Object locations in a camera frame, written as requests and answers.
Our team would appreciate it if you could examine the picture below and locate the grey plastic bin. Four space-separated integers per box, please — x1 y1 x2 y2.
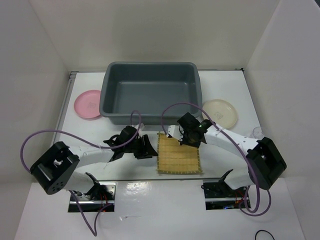
99 62 203 125

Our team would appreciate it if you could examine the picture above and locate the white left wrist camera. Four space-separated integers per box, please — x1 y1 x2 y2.
135 123 145 131

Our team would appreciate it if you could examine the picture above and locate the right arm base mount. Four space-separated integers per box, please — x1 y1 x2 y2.
200 179 251 210

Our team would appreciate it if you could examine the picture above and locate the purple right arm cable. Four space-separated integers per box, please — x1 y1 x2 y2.
161 102 273 216

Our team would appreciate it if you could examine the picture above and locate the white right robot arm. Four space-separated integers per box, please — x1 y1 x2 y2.
170 113 287 197

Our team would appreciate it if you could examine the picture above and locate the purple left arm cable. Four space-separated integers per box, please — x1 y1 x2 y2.
19 109 143 237

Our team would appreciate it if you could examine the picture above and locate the woven bamboo mat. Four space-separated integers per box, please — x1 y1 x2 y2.
156 132 203 175

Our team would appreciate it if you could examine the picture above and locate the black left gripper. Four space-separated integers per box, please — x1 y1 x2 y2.
124 134 158 159

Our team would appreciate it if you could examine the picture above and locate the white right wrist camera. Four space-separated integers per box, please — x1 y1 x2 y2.
166 125 184 142

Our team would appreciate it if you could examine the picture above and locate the pink plate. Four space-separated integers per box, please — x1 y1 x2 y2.
73 90 101 120

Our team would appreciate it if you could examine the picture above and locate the black cable loop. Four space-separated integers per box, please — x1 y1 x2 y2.
254 229 276 240

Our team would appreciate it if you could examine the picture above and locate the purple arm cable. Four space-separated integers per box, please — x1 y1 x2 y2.
19 109 143 237
161 102 273 216

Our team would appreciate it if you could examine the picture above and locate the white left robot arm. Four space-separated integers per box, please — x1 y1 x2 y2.
29 125 158 200

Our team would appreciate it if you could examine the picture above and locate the clear plastic cup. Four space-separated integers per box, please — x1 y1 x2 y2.
251 126 265 140

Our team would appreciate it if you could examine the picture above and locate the cream plate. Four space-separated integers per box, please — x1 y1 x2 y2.
202 99 238 129

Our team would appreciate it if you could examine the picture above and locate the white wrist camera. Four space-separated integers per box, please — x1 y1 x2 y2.
166 125 184 142
135 123 145 131

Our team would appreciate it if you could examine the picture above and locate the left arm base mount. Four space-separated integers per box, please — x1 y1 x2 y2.
68 181 117 213

